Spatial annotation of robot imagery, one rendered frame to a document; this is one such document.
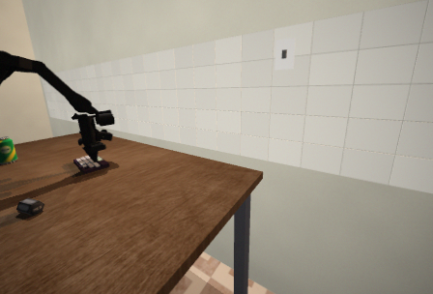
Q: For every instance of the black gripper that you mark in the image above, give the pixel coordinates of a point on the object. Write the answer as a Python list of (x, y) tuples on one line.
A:
[(90, 137)]

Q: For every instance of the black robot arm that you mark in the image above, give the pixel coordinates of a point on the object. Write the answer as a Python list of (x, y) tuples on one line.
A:
[(11, 63)]

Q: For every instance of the green and yellow drink can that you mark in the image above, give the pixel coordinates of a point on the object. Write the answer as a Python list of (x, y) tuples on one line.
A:
[(7, 151)]

